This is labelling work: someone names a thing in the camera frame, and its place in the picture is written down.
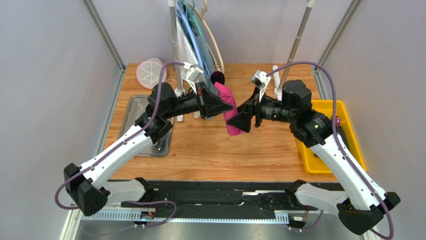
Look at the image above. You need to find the pink white mesh basket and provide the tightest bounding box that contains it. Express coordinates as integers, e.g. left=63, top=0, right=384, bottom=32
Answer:
left=135, top=58, right=164, bottom=90

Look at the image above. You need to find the pink paper napkin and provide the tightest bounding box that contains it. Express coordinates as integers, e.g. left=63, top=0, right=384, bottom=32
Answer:
left=213, top=80, right=246, bottom=137

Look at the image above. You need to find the blue clothes hanger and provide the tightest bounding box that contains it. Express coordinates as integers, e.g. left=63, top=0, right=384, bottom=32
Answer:
left=177, top=0, right=215, bottom=81

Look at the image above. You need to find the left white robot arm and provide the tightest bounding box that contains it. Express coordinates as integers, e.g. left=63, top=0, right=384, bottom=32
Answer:
left=63, top=82, right=233, bottom=217

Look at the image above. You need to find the silver metal tray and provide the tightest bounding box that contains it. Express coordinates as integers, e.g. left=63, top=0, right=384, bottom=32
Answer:
left=118, top=95, right=173, bottom=158

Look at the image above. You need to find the yellow plastic bin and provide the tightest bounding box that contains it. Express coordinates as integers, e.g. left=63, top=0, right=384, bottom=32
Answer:
left=296, top=100, right=367, bottom=175

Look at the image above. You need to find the left rack pole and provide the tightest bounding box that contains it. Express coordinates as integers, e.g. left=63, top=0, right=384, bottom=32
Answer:
left=167, top=0, right=186, bottom=122

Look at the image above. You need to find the beige clothes hanger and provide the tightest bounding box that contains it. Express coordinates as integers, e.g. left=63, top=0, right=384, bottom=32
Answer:
left=189, top=0, right=226, bottom=74

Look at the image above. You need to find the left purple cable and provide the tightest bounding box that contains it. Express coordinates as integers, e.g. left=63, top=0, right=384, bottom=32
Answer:
left=54, top=61, right=191, bottom=229

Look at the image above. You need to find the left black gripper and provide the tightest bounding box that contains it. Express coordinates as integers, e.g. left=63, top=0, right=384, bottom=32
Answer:
left=164, top=82, right=234, bottom=121

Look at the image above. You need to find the rack pole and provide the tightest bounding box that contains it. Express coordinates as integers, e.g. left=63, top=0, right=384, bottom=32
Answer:
left=167, top=0, right=186, bottom=122
left=272, top=0, right=316, bottom=100

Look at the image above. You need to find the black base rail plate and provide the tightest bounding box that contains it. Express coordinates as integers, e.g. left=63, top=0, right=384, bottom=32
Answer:
left=141, top=180, right=318, bottom=220

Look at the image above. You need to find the white lace cloth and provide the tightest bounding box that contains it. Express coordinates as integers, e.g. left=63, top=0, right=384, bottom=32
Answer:
left=176, top=18, right=199, bottom=65

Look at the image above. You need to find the purple metal spoon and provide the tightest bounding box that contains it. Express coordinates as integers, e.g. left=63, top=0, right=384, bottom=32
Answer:
left=210, top=71, right=226, bottom=85

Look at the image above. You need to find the right rack pole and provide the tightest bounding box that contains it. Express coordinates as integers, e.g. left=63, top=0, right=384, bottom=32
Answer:
left=272, top=0, right=316, bottom=100

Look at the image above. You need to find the purple cable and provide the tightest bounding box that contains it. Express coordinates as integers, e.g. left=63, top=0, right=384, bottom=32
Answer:
left=54, top=61, right=191, bottom=229
left=266, top=60, right=395, bottom=240

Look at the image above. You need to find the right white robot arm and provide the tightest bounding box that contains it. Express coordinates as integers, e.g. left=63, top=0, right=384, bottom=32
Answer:
left=228, top=78, right=401, bottom=235

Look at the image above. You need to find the blue grey hanging cloth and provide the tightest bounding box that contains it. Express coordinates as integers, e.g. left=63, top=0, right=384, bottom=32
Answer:
left=189, top=3, right=225, bottom=87

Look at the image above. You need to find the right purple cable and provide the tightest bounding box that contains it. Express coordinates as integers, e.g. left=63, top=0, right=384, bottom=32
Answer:
left=266, top=60, right=395, bottom=240

